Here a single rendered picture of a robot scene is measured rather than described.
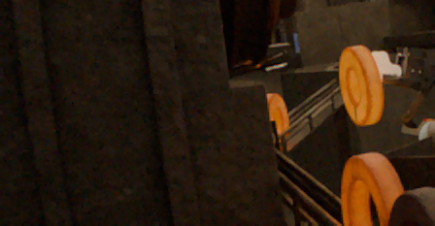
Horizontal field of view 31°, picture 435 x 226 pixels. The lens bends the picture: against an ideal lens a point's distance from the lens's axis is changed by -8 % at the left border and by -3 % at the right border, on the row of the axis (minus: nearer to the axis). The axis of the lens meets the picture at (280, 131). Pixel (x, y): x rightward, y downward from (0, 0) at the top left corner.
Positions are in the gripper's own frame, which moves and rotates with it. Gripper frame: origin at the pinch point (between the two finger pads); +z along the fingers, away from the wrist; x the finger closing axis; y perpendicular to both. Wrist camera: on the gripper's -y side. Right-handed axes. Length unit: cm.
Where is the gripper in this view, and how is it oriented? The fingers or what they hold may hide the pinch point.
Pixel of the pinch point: (359, 76)
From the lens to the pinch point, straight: 163.9
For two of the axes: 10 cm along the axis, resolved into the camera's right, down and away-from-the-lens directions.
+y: 1.3, -9.9, -0.6
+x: 2.5, 0.9, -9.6
